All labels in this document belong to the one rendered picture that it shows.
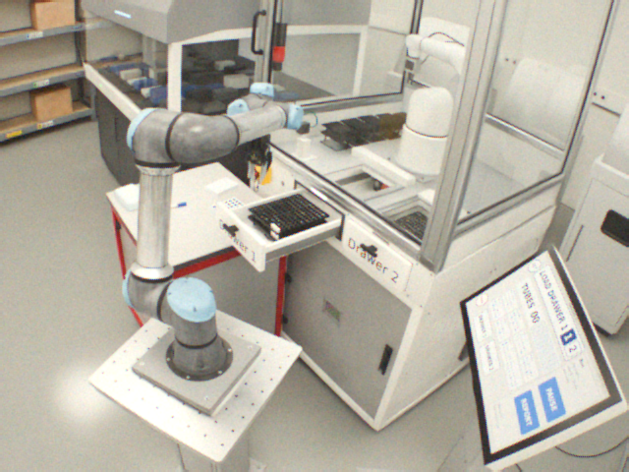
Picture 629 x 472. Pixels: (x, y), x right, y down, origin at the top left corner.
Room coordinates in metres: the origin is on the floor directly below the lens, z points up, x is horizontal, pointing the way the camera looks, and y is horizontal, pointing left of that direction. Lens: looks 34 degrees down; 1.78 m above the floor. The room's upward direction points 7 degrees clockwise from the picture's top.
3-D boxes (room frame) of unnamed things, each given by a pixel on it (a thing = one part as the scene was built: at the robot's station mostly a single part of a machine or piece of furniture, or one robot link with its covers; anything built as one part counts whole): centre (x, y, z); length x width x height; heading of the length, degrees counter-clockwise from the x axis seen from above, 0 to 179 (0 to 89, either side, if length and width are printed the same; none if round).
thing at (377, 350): (1.78, -0.38, 0.40); 1.03 x 0.95 x 0.80; 42
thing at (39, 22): (4.19, 2.88, 1.22); 0.41 x 0.32 x 0.28; 139
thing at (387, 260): (1.27, -0.20, 0.87); 0.29 x 0.02 x 0.11; 42
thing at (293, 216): (1.42, 0.10, 0.87); 0.22 x 0.18 x 0.06; 132
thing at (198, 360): (0.82, 0.27, 0.83); 0.15 x 0.15 x 0.10
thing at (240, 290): (1.60, 0.51, 0.38); 0.62 x 0.58 x 0.76; 42
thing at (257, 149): (1.44, 0.22, 1.13); 0.09 x 0.08 x 0.12; 177
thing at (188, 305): (0.83, 0.29, 0.95); 0.13 x 0.12 x 0.14; 70
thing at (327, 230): (1.42, 0.09, 0.86); 0.40 x 0.26 x 0.06; 132
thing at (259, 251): (1.28, 0.25, 0.87); 0.29 x 0.02 x 0.11; 42
